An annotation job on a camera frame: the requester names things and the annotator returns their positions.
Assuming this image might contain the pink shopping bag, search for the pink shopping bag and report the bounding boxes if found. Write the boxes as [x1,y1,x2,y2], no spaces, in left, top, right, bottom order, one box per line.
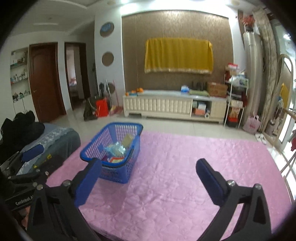
[242,115,261,135]

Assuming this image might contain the blue plastic basket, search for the blue plastic basket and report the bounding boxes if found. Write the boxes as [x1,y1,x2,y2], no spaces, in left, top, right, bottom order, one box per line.
[80,122,144,184]

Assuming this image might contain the red bag on floor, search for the red bag on floor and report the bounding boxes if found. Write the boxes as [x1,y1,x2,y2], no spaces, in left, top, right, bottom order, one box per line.
[95,97,109,118]

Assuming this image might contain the red snack packet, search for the red snack packet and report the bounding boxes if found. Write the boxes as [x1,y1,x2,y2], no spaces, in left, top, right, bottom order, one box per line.
[102,156,124,163]

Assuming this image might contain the orange-yellow snack pouch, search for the orange-yellow snack pouch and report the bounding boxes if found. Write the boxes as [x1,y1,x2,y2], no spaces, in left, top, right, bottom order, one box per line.
[121,133,134,149]

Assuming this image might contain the brown wooden door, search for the brown wooden door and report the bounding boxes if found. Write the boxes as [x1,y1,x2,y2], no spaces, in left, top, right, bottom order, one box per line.
[29,43,66,123]

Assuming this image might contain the brown cardboard box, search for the brown cardboard box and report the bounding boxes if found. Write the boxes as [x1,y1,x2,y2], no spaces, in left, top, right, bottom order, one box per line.
[207,82,228,98]

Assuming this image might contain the silver standing air conditioner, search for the silver standing air conditioner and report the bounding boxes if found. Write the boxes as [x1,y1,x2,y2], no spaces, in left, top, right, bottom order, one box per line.
[243,31,263,123]

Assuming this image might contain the blue tissue pack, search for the blue tissue pack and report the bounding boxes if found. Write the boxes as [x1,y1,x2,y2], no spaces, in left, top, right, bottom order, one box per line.
[181,85,190,94]

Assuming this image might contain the white metal shelf rack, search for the white metal shelf rack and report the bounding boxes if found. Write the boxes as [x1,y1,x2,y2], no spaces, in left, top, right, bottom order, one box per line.
[224,63,249,128]

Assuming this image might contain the oranges on cabinet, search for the oranges on cabinet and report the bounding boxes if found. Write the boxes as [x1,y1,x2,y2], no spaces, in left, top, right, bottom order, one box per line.
[125,88,144,96]

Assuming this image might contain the cream TV cabinet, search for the cream TV cabinet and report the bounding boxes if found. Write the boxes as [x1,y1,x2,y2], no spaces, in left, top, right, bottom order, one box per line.
[122,90,227,123]

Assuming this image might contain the cracker pack with green seal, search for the cracker pack with green seal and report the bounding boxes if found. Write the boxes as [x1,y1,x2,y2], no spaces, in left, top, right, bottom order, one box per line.
[104,142,126,157]

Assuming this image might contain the pink quilted mat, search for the pink quilted mat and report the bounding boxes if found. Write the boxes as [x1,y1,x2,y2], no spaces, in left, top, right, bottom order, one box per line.
[45,131,292,239]

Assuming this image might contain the yellow cloth wall cover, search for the yellow cloth wall cover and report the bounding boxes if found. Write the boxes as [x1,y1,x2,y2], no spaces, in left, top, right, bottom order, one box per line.
[144,38,214,74]

